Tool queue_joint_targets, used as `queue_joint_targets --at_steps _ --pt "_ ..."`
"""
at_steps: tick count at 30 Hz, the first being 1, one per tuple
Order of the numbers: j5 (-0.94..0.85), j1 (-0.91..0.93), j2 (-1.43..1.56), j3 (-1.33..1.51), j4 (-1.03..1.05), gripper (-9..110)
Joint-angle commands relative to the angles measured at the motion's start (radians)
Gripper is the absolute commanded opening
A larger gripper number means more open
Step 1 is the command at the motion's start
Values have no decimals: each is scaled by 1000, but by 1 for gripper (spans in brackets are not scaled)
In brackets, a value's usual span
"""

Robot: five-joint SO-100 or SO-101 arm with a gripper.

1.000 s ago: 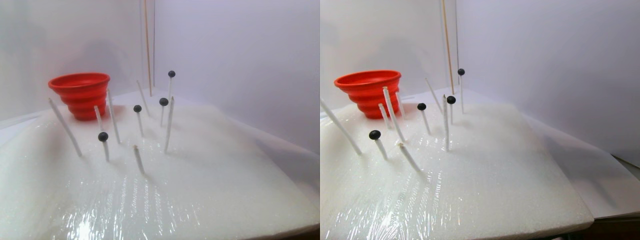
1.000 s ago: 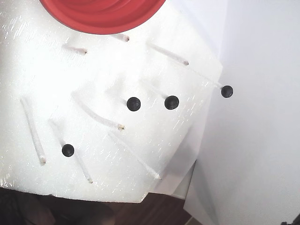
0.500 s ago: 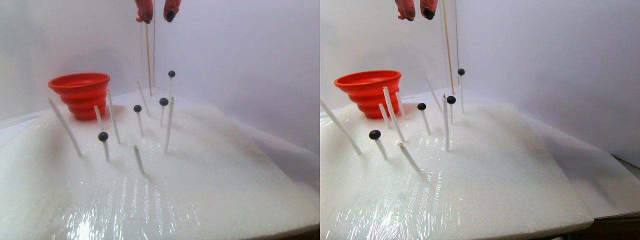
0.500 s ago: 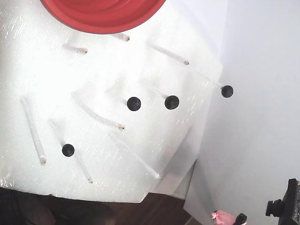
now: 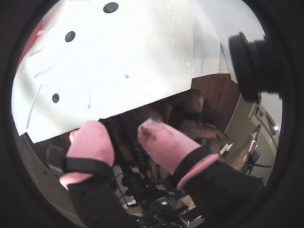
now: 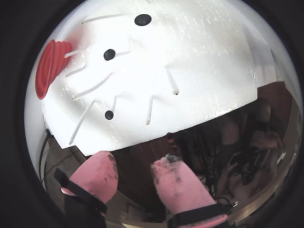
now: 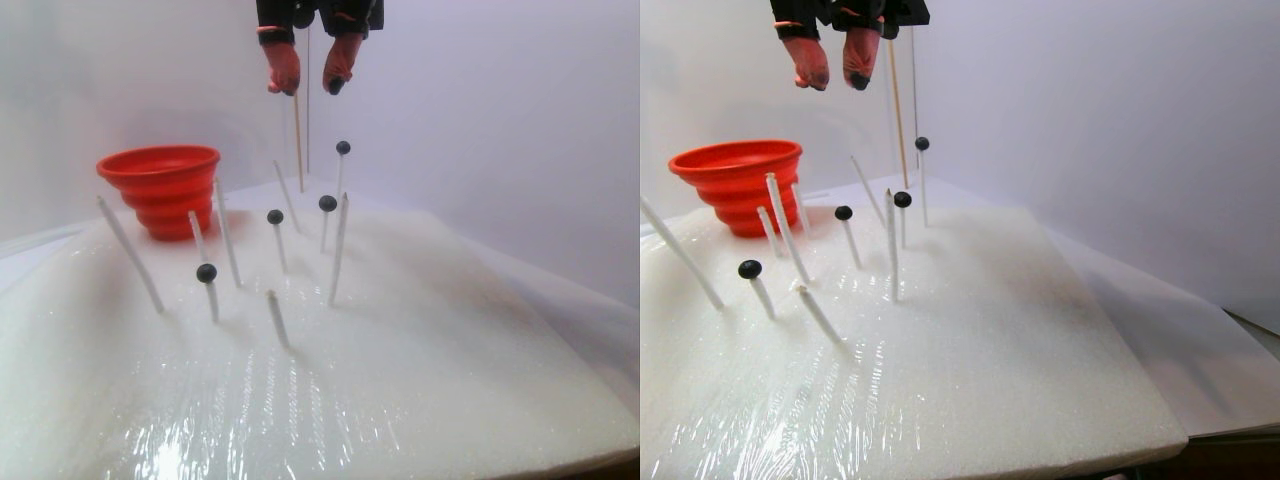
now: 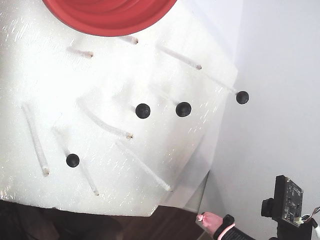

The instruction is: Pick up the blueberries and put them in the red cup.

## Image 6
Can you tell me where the pink padded gripper finger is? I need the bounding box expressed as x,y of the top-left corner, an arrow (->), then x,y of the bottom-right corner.
151,154 -> 228,228
54,151 -> 119,228

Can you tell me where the red collapsible cup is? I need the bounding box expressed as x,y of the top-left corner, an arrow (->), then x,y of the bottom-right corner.
35,39 -> 73,100

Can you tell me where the operator hand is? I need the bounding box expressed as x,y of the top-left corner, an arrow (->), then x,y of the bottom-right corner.
251,129 -> 285,155

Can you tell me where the white foam board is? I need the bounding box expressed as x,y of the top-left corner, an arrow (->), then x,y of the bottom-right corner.
42,0 -> 259,157

